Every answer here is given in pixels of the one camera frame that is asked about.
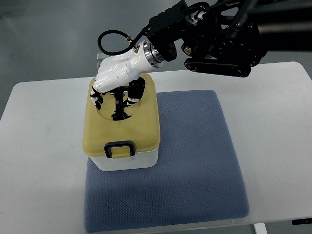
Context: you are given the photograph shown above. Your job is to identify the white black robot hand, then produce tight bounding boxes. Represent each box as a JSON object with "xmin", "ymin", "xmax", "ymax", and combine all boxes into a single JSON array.
[{"xmin": 90, "ymin": 40, "xmax": 164, "ymax": 109}]

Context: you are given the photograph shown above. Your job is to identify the yellow box lid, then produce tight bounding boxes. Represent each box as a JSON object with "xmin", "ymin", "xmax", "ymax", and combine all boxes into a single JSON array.
[{"xmin": 82, "ymin": 73, "xmax": 160, "ymax": 157}]

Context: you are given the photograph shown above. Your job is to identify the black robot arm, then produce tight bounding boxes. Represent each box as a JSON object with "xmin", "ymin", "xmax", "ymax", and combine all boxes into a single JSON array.
[{"xmin": 129, "ymin": 0, "xmax": 312, "ymax": 78}]

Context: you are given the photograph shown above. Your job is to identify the white storage box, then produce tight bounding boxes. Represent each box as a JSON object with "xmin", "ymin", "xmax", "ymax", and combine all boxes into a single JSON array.
[{"xmin": 89, "ymin": 145, "xmax": 159, "ymax": 172}]

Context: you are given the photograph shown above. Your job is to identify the upper metal floor plate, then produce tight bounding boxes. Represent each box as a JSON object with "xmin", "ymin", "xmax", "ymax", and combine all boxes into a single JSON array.
[{"xmin": 97, "ymin": 52, "xmax": 108, "ymax": 61}]

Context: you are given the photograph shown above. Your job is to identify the blue grey cushion mat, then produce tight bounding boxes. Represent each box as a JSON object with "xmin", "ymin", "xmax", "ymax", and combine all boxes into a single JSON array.
[{"xmin": 84, "ymin": 90, "xmax": 249, "ymax": 233}]

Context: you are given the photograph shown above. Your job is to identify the white table leg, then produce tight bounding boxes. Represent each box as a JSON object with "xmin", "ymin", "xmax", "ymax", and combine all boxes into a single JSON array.
[{"xmin": 253, "ymin": 223, "xmax": 268, "ymax": 234}]

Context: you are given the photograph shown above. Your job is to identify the black table bracket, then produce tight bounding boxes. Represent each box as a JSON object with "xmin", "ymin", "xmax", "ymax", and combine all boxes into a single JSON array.
[{"xmin": 292, "ymin": 218, "xmax": 312, "ymax": 225}]

